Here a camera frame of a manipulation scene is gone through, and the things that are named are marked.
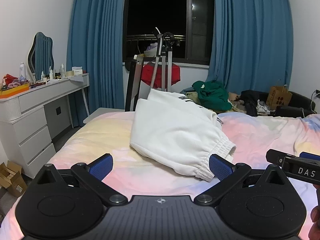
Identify pastel blanket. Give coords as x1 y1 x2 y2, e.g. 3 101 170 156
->
0 111 320 240

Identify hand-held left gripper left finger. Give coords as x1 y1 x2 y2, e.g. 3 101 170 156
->
32 153 128 207

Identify cardboard box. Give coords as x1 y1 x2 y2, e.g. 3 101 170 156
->
0 161 27 197

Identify person's right hand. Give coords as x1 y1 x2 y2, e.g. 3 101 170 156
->
309 205 320 240

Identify beige plush toy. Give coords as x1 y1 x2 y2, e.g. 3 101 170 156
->
229 92 247 105

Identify wall socket with white cable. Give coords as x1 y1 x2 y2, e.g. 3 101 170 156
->
301 89 320 118

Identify brown paper bag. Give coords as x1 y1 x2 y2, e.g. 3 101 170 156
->
266 79 293 110

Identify green hoodie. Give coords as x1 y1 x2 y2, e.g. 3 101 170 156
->
192 80 233 111

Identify wavy mirror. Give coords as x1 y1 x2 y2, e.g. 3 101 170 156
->
27 32 55 80

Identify white dressing table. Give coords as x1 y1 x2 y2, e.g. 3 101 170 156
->
0 73 90 179

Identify red box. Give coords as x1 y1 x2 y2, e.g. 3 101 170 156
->
2 74 18 85

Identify blue curtain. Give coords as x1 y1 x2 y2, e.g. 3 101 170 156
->
208 0 294 95
66 0 127 115

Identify white pants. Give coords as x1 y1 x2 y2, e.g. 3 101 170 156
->
130 89 237 182

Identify white patterned cloth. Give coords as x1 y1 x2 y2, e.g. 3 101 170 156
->
257 100 272 115

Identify black sofa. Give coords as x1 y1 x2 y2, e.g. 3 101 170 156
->
275 91 318 118

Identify olive cloth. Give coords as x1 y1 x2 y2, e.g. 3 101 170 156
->
185 91 200 103

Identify red garment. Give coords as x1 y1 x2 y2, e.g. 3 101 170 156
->
140 63 181 89

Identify black folded frame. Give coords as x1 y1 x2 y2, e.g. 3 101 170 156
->
124 55 144 112

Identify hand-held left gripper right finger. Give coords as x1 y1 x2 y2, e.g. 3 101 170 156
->
194 154 290 207

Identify orange tray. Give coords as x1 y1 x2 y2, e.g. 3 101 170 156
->
0 84 30 99

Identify black clothing pile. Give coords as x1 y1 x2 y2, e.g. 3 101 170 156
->
240 90 269 117

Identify dark window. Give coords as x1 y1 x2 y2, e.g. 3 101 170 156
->
124 0 215 65

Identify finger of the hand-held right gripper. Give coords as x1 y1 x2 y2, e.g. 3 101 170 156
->
266 149 290 165
299 152 320 161

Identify garment steamer stand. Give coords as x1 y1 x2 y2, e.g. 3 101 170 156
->
147 26 175 100

